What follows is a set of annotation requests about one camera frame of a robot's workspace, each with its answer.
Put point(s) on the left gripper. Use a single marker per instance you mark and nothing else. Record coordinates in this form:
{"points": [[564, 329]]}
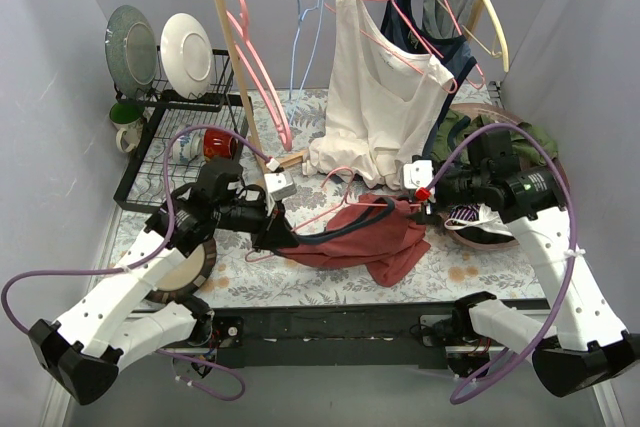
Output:
{"points": [[272, 225]]}

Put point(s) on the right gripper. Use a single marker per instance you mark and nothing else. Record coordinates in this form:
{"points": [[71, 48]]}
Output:
{"points": [[430, 204]]}

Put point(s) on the red tank top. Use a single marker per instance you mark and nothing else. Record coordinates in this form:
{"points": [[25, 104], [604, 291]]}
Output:
{"points": [[377, 233]]}

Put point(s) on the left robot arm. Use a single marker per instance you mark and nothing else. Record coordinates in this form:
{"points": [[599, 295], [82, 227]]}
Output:
{"points": [[86, 347]]}

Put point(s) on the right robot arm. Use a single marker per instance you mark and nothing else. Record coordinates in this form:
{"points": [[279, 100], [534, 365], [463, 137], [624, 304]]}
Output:
{"points": [[582, 342]]}

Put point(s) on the white tank top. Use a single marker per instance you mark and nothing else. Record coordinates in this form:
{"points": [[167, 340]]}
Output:
{"points": [[382, 102]]}

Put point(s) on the thick pink plastic hanger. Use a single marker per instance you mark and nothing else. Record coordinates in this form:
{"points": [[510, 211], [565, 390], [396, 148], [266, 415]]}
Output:
{"points": [[259, 75]]}

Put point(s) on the pink hanger under navy top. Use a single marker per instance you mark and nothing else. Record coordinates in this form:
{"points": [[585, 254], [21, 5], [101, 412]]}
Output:
{"points": [[440, 26]]}

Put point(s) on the black and white garment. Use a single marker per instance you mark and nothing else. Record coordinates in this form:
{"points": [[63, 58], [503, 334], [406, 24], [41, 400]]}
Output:
{"points": [[479, 216]]}

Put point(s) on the brown laundry basket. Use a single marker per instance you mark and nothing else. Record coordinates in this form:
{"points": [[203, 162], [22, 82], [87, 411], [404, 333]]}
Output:
{"points": [[474, 237]]}

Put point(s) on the green shirt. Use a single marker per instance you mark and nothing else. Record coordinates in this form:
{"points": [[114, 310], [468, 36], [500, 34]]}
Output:
{"points": [[457, 126]]}

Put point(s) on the brown rimmed plate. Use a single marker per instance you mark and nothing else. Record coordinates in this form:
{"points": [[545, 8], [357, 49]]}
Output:
{"points": [[187, 277]]}

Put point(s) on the red bowl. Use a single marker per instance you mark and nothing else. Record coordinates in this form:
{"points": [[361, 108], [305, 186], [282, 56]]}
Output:
{"points": [[217, 143]]}

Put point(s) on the blue white cup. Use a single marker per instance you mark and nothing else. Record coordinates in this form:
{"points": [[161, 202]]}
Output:
{"points": [[187, 148]]}

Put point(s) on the black dish rack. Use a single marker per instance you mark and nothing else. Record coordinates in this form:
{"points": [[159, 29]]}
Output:
{"points": [[141, 188]]}

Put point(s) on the green mug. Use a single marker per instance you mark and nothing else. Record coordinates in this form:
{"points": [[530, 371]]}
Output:
{"points": [[128, 120]]}

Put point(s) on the white plate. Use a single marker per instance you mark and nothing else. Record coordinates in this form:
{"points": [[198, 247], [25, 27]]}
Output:
{"points": [[186, 55]]}

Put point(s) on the green patterned plate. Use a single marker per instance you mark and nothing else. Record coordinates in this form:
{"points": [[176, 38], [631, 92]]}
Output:
{"points": [[130, 51]]}

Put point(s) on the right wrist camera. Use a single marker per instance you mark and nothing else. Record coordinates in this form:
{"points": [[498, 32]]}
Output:
{"points": [[416, 178]]}

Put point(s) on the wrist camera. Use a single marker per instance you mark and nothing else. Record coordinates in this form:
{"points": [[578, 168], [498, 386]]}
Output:
{"points": [[416, 178], [278, 186]]}

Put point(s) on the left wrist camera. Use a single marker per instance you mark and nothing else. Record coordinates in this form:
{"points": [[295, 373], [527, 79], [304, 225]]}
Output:
{"points": [[278, 186]]}

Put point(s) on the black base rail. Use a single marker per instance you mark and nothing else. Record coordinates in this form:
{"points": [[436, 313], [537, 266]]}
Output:
{"points": [[414, 334]]}

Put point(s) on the blue wire hanger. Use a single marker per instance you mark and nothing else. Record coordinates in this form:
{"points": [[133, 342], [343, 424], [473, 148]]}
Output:
{"points": [[309, 23]]}

